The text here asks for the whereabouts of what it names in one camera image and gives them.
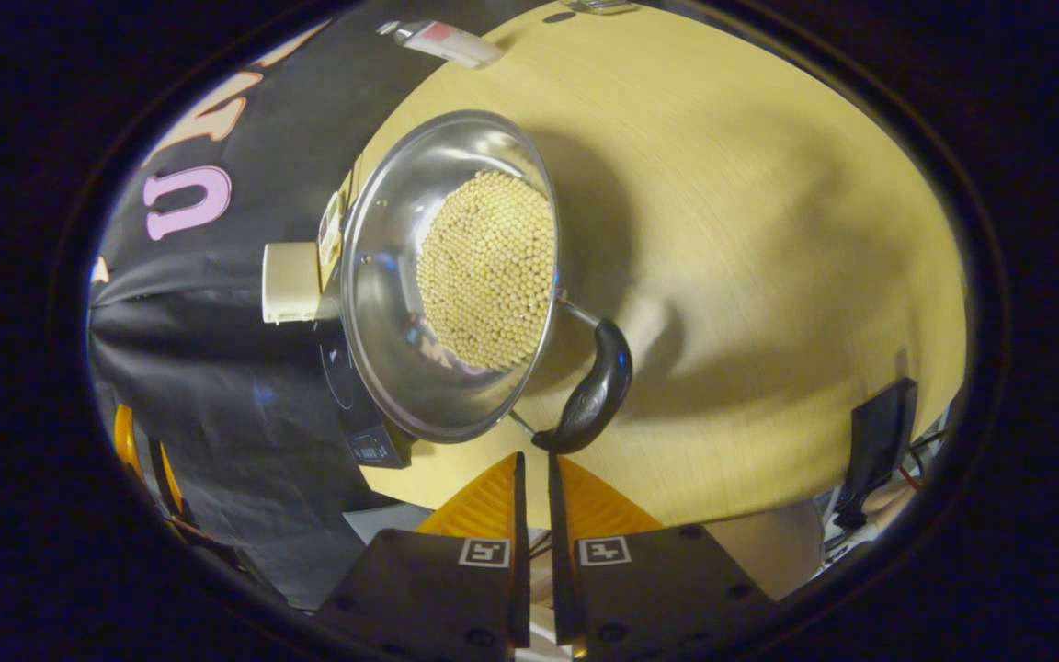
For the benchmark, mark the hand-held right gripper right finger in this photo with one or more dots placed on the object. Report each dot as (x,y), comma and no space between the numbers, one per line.
(667,579)

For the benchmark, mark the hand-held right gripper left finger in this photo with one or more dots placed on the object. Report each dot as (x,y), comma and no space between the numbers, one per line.
(419,588)

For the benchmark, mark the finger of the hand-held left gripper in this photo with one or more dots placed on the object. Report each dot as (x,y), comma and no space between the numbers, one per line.
(124,441)
(171,478)

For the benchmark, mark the black induction cooktop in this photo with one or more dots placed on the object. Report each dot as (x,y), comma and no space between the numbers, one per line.
(373,446)

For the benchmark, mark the person's beige clothing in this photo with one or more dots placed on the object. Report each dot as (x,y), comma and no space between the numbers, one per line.
(768,552)

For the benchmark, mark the white toaster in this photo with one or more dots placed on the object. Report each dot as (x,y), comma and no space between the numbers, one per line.
(290,280)

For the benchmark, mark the pile of yellow soybeans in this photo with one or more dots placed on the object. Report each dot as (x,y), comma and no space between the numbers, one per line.
(493,276)

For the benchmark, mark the small clear bottle white label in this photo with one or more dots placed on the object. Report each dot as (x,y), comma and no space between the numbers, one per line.
(447,41)

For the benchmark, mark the black round table grommet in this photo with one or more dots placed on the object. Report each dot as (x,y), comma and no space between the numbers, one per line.
(559,16)

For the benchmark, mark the black table bracket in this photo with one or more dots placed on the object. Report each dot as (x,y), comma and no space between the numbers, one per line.
(874,450)

